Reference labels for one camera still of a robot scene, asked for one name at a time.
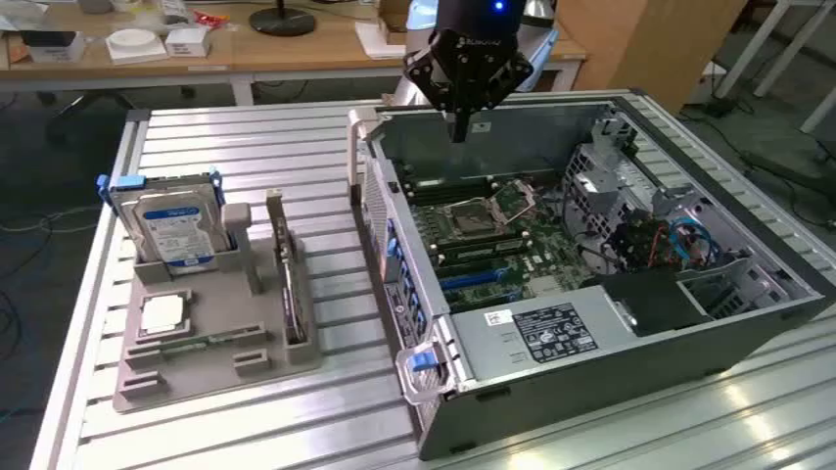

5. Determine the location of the green RAM stick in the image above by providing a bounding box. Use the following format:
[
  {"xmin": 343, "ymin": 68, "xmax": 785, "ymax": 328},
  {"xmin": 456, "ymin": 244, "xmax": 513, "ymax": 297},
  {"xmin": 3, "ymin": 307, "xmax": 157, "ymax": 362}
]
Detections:
[{"xmin": 156, "ymin": 327, "xmax": 253, "ymax": 352}]

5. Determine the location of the grey power supply unit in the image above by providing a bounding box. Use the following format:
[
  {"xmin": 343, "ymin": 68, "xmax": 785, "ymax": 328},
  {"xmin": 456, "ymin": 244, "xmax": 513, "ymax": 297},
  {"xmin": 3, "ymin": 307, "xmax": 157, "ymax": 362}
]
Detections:
[{"xmin": 449, "ymin": 286, "xmax": 639, "ymax": 383}]

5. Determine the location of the blue wire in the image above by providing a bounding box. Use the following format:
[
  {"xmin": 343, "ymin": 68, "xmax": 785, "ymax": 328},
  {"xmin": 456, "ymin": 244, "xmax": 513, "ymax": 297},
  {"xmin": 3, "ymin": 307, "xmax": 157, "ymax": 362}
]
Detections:
[{"xmin": 671, "ymin": 213, "xmax": 721, "ymax": 269}]

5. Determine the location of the open dark PC case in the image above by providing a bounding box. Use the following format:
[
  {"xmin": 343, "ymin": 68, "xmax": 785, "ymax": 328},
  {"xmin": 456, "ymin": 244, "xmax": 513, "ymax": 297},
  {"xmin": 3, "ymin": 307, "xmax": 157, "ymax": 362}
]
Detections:
[{"xmin": 345, "ymin": 92, "xmax": 825, "ymax": 464}]

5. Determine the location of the silver CPU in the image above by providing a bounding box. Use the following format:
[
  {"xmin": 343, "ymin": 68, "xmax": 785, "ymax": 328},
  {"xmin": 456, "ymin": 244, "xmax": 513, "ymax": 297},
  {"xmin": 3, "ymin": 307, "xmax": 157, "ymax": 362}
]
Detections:
[{"xmin": 140, "ymin": 296, "xmax": 187, "ymax": 335}]

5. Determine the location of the grey parts rack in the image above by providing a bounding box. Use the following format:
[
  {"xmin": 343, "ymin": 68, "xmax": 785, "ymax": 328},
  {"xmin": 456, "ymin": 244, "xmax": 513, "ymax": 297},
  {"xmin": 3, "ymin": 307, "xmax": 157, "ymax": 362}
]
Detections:
[{"xmin": 109, "ymin": 200, "xmax": 325, "ymax": 415}]

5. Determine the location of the metal socket cover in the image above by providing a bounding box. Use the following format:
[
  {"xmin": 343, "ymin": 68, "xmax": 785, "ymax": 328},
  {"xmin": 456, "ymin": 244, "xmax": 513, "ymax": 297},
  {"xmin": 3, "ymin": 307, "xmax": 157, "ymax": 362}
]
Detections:
[{"xmin": 488, "ymin": 178, "xmax": 545, "ymax": 231}]

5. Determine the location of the GPU card with metal bracket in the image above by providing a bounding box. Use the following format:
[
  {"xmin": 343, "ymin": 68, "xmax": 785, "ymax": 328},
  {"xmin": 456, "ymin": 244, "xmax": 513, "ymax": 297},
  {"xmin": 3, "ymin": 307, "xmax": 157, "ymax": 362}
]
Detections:
[{"xmin": 264, "ymin": 188, "xmax": 309, "ymax": 347}]

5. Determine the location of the white box with black lid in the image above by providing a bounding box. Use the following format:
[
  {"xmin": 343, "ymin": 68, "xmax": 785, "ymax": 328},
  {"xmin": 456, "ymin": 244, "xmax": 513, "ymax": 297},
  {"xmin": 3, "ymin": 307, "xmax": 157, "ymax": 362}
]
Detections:
[{"xmin": 19, "ymin": 29, "xmax": 88, "ymax": 64}]

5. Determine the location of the hard disk with blue caddy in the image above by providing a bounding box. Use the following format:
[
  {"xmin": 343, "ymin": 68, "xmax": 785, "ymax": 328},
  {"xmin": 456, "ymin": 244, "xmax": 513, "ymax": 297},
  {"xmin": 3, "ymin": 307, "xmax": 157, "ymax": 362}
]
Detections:
[{"xmin": 96, "ymin": 165, "xmax": 235, "ymax": 276}]

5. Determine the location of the white paper stack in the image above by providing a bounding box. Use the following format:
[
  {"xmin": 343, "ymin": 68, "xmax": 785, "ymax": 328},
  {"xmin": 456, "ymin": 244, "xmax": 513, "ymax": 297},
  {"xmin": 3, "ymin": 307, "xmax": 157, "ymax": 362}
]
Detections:
[{"xmin": 353, "ymin": 21, "xmax": 411, "ymax": 61}]

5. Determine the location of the red wire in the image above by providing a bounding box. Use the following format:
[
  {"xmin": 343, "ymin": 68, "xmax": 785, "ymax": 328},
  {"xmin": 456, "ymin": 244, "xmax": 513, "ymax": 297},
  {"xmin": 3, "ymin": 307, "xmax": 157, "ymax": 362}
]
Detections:
[{"xmin": 643, "ymin": 219, "xmax": 675, "ymax": 269}]

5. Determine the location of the black RAM slot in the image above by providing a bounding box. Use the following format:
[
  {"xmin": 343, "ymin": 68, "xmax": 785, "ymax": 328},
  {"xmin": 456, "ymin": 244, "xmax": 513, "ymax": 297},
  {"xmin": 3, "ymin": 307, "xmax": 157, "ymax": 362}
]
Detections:
[
  {"xmin": 405, "ymin": 171, "xmax": 491, "ymax": 191},
  {"xmin": 409, "ymin": 185, "xmax": 492, "ymax": 205}
]

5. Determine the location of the white floor cable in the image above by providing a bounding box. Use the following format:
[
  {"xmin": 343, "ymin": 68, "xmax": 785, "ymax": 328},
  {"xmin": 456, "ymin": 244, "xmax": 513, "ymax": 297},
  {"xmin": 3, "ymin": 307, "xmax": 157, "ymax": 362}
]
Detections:
[{"xmin": 0, "ymin": 204, "xmax": 100, "ymax": 234}]

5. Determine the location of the white table frame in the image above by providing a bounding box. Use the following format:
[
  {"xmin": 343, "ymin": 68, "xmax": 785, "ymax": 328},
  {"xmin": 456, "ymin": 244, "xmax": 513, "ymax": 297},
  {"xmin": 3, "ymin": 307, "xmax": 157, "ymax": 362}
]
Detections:
[{"xmin": 715, "ymin": 0, "xmax": 836, "ymax": 134}]

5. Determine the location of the white box with round insert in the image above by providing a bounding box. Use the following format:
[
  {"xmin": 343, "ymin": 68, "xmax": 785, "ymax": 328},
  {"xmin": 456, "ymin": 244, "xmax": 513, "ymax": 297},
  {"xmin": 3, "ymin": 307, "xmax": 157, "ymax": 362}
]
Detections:
[{"xmin": 104, "ymin": 27, "xmax": 171, "ymax": 66}]

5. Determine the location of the white box with label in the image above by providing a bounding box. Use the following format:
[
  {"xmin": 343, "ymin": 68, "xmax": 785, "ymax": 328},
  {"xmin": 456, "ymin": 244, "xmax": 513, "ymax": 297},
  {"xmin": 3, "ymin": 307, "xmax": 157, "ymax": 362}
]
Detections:
[{"xmin": 161, "ymin": 26, "xmax": 215, "ymax": 58}]

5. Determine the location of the brown wooden cabinet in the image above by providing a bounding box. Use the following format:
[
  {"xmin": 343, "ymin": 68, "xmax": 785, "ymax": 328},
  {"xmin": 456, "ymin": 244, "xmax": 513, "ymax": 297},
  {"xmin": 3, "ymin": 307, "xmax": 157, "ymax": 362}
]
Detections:
[{"xmin": 553, "ymin": 0, "xmax": 749, "ymax": 107}]

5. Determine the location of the installed RAM stick with label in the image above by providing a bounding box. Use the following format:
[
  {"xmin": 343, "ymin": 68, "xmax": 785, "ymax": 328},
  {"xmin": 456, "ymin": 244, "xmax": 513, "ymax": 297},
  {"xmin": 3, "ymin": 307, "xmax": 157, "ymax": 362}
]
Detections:
[{"xmin": 431, "ymin": 233, "xmax": 532, "ymax": 268}]

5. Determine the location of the blue floor cable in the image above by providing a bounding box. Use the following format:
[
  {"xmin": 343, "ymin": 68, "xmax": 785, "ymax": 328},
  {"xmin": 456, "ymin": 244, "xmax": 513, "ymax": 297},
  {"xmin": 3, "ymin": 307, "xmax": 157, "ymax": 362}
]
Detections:
[{"xmin": 0, "ymin": 234, "xmax": 55, "ymax": 423}]

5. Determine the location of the cardboard box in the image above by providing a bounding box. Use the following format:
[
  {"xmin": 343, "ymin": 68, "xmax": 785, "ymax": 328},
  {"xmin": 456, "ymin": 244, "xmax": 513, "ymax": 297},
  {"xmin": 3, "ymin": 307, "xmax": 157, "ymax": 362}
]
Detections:
[{"xmin": 377, "ymin": 0, "xmax": 415, "ymax": 33}]

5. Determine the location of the black power adapter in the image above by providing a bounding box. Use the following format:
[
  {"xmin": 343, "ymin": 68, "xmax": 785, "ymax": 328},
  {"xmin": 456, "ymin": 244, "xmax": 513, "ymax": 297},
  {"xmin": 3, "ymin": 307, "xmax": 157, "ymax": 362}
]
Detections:
[{"xmin": 677, "ymin": 95, "xmax": 740, "ymax": 119}]

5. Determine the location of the metal disk bay cage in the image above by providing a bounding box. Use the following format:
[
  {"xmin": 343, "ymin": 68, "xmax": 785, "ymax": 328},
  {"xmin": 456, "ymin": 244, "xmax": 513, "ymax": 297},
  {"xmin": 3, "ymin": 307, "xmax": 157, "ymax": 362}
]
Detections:
[{"xmin": 560, "ymin": 141, "xmax": 663, "ymax": 237}]

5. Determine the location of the blue expansion slot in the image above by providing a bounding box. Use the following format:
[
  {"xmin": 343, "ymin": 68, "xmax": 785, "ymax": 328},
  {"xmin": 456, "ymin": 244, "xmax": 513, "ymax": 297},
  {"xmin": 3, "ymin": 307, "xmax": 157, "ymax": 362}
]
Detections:
[{"xmin": 441, "ymin": 271, "xmax": 501, "ymax": 292}]

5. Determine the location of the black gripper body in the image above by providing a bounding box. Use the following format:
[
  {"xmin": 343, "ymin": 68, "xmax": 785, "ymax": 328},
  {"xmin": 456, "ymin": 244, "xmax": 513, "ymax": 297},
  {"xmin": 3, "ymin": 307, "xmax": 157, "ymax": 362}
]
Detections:
[{"xmin": 429, "ymin": 0, "xmax": 525, "ymax": 112}]

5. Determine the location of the CPU socket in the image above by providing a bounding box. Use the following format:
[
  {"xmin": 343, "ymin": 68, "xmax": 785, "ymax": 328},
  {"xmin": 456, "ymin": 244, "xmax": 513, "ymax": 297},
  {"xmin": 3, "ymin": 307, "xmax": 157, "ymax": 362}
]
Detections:
[{"xmin": 443, "ymin": 199, "xmax": 505, "ymax": 237}]

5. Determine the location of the blue case latch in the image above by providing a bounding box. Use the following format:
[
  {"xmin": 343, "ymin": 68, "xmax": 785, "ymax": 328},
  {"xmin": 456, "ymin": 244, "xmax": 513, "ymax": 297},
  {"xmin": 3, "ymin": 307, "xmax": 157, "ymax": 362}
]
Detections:
[{"xmin": 404, "ymin": 342, "xmax": 436, "ymax": 377}]

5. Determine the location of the green motherboard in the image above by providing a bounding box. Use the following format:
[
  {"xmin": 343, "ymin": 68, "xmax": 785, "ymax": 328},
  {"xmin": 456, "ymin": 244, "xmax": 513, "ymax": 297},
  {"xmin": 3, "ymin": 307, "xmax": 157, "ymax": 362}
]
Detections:
[{"xmin": 404, "ymin": 170, "xmax": 589, "ymax": 314}]

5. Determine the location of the black round stand base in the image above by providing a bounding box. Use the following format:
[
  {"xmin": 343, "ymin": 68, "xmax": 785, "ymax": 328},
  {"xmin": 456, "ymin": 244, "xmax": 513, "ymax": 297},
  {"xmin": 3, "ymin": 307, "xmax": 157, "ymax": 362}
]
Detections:
[{"xmin": 248, "ymin": 0, "xmax": 319, "ymax": 38}]

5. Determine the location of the wooden desk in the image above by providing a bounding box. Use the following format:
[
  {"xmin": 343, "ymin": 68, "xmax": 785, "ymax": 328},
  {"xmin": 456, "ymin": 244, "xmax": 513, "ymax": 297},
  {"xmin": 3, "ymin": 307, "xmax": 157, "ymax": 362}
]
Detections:
[
  {"xmin": 0, "ymin": 0, "xmax": 237, "ymax": 94},
  {"xmin": 228, "ymin": 0, "xmax": 589, "ymax": 107}
]

